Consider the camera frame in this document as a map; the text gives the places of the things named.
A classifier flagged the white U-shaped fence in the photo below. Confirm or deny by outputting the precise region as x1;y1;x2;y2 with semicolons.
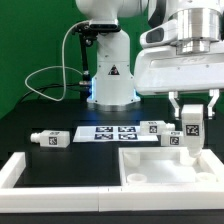
0;152;224;213

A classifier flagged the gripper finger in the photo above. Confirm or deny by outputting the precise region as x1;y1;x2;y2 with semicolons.
168;91;180;118
207;89;220;118

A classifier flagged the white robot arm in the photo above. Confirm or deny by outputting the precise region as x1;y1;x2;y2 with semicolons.
75;0;224;116

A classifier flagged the grey looped cable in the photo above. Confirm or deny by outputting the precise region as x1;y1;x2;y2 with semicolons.
24;21;90;103

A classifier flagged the black camera on stand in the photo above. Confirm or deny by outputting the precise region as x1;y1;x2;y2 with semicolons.
72;21;121;101

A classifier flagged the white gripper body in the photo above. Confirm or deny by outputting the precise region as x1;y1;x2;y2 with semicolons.
134;43;224;95

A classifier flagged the white sheet with tags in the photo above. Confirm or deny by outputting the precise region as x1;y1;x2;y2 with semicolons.
73;126;158;142

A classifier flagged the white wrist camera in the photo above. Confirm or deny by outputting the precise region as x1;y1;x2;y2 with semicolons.
140;19;177;49

